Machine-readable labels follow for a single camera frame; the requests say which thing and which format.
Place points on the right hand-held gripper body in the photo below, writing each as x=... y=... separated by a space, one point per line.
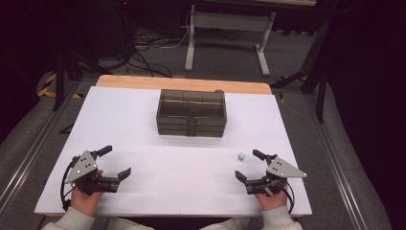
x=282 y=169

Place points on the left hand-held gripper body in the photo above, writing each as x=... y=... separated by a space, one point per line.
x=83 y=166

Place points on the small green and white object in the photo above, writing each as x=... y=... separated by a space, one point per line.
x=241 y=157

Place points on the smoky transparent drawer organizer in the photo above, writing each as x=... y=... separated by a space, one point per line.
x=191 y=110

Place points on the person's right hand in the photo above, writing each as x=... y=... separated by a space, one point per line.
x=271 y=202

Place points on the person's left hand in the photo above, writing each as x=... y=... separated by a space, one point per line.
x=83 y=201

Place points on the white board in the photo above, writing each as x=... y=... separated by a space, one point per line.
x=178 y=175

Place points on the yellow and black floor tape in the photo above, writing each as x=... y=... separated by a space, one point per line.
x=48 y=91

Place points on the black metal stand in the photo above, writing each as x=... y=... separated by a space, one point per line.
x=320 y=89
x=59 y=80

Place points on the wooden table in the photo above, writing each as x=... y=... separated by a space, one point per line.
x=178 y=83

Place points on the metal floor rail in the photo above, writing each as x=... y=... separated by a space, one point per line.
x=28 y=159
x=335 y=159

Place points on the white metal desk frame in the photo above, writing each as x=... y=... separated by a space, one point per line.
x=230 y=21

